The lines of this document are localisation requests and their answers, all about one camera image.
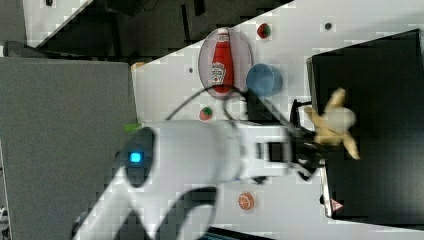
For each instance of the red ketchup bottle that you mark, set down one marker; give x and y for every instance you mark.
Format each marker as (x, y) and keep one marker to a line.
(222, 71)

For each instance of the plush peeled banana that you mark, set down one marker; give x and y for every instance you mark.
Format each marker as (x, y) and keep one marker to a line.
(332, 126)

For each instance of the grey partition panel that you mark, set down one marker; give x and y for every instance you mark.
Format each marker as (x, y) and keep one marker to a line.
(62, 123)

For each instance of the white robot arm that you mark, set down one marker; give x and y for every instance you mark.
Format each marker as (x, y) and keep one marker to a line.
(168, 174)

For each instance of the orange slice toy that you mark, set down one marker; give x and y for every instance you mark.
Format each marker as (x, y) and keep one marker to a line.
(246, 201)

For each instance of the red strawberry toy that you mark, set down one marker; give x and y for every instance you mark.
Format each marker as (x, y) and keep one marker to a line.
(264, 31)

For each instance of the blue cup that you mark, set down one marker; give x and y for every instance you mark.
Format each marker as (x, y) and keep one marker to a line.
(264, 80)

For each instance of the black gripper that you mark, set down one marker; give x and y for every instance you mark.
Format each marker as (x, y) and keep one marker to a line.
(306, 155)

